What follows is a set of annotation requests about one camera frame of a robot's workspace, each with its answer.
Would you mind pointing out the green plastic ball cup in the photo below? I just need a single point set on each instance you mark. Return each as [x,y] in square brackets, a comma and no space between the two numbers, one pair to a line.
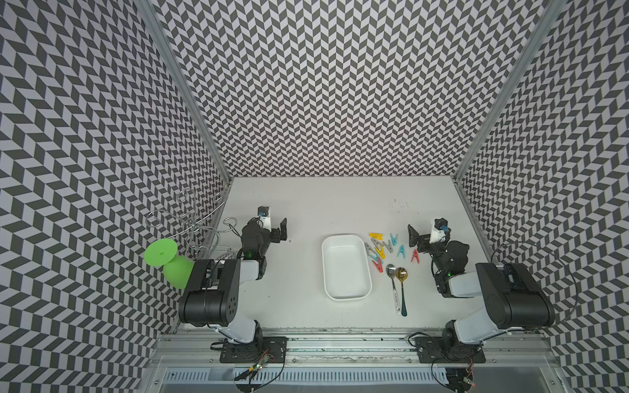
[177,272]

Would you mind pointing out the aluminium corner post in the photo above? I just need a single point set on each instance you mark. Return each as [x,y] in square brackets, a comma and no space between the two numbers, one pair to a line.
[154,28]
[550,14]

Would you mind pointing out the red clothespin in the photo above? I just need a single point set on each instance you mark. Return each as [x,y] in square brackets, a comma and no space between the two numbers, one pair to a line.
[378,265]
[415,256]

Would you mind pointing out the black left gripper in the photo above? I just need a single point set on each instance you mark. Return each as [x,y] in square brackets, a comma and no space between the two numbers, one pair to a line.
[275,236]

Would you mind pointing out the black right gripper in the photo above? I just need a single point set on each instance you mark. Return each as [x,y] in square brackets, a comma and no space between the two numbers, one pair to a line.
[414,237]

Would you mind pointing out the gold spoon green handle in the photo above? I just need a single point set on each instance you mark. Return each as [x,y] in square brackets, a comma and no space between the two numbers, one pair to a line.
[402,275]

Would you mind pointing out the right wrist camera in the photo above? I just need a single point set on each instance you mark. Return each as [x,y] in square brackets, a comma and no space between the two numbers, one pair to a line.
[440,232]

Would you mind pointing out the aluminium corner post left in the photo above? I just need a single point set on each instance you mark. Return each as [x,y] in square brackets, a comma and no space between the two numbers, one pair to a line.
[154,28]

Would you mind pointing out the silver spoon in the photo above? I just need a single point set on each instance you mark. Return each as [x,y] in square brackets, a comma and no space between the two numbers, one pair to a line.
[391,272]

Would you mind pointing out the aluminium corner post right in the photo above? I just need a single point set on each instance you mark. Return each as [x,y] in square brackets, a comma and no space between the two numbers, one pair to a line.
[550,14]

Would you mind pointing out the white plastic storage box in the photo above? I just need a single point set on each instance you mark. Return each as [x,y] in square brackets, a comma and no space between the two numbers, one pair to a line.
[346,268]

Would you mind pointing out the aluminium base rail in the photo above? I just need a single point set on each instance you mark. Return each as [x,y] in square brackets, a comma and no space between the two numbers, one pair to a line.
[350,360]

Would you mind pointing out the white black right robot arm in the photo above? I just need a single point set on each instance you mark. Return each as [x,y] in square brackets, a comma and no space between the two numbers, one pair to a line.
[512,299]

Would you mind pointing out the metal wire rack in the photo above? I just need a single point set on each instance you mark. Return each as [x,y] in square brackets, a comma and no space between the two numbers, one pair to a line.
[184,223]

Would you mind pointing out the grey clothespin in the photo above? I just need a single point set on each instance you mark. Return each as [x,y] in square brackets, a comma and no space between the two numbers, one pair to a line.
[369,249]
[388,246]

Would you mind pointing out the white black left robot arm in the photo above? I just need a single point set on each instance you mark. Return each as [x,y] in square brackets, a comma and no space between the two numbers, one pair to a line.
[210,299]

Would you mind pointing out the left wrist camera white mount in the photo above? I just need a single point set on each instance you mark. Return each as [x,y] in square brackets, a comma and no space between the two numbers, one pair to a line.
[264,217]

